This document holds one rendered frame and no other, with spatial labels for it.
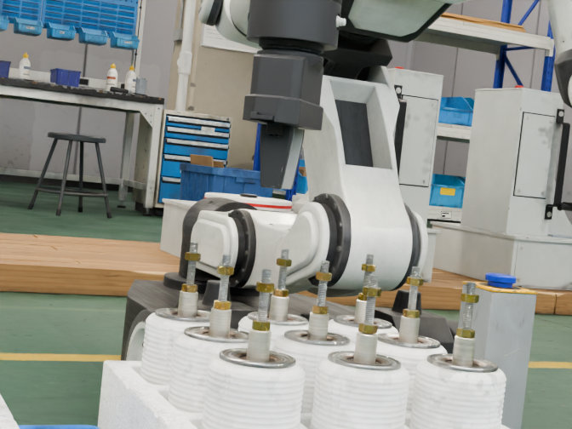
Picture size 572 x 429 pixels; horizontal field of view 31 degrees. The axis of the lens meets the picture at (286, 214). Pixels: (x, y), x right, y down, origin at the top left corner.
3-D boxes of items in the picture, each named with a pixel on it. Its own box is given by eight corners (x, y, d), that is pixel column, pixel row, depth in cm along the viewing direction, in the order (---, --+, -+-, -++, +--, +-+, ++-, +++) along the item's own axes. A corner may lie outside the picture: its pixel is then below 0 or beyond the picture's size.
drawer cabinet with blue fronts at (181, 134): (130, 208, 711) (140, 109, 707) (194, 214, 730) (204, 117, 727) (156, 217, 657) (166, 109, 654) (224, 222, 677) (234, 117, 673)
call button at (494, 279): (477, 286, 135) (479, 271, 135) (503, 288, 137) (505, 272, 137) (494, 291, 132) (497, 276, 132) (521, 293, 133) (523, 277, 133)
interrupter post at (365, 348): (380, 367, 105) (383, 335, 105) (360, 368, 104) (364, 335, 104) (366, 362, 107) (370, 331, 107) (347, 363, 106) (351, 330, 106)
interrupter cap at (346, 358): (415, 373, 104) (416, 366, 104) (353, 374, 100) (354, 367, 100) (373, 357, 111) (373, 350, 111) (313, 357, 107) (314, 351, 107)
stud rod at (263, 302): (252, 345, 101) (260, 269, 100) (256, 344, 101) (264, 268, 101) (261, 346, 100) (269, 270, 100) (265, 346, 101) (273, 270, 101)
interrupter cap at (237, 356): (209, 363, 98) (210, 357, 98) (229, 351, 105) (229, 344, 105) (288, 375, 97) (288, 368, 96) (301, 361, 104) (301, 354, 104)
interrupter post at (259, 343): (242, 363, 100) (246, 329, 100) (248, 358, 102) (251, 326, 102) (266, 366, 100) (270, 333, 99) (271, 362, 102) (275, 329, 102)
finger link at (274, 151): (256, 186, 99) (263, 122, 99) (288, 190, 98) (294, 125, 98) (251, 186, 97) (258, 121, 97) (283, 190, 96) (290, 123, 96)
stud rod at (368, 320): (368, 349, 105) (375, 276, 104) (359, 347, 105) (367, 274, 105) (372, 347, 106) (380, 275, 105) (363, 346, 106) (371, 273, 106)
